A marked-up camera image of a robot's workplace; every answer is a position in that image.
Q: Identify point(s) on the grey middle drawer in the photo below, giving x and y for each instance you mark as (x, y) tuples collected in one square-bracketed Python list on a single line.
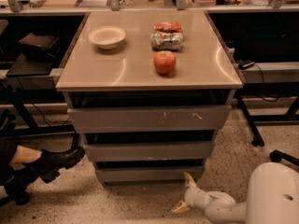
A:
[(150, 151)]

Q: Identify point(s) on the black power adapter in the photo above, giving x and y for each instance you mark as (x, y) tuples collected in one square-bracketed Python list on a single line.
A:
[(243, 65)]

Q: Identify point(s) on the black box on shelf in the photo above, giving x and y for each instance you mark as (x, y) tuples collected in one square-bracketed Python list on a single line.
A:
[(43, 48)]

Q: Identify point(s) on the grey drawer cabinet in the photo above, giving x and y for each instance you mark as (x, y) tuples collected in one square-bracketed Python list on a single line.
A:
[(126, 77)]

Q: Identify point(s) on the grey bottom drawer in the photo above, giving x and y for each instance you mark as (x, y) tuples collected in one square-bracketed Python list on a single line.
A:
[(144, 174)]

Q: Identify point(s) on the grey drawer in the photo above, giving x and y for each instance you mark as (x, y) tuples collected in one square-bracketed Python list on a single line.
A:
[(148, 119), (150, 151), (144, 174)]

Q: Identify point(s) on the green silver chip bag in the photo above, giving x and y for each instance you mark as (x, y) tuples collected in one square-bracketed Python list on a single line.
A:
[(169, 41)]

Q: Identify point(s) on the white bowl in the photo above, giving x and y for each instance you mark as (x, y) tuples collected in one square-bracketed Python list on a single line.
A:
[(107, 37)]

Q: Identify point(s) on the person's leg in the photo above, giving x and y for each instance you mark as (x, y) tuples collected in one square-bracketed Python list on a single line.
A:
[(12, 152)]

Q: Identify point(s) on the black chair base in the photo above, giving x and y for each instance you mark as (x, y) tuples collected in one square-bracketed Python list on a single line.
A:
[(277, 156)]

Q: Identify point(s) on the black table leg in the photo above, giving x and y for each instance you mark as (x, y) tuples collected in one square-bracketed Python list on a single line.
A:
[(257, 140)]

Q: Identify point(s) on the grey top drawer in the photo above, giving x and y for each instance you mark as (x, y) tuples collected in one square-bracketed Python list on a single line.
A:
[(148, 119)]

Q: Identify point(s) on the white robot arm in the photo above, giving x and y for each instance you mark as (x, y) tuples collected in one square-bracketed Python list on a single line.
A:
[(272, 198)]

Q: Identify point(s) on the red apple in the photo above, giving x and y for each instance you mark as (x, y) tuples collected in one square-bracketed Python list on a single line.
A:
[(164, 62)]

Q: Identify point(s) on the red chip bag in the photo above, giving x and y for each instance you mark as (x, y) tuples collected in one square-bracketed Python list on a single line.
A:
[(168, 27)]

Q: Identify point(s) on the black leather shoe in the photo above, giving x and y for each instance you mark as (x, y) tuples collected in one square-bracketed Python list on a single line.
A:
[(47, 166)]

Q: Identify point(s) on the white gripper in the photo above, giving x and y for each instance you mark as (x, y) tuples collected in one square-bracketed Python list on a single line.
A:
[(193, 197)]

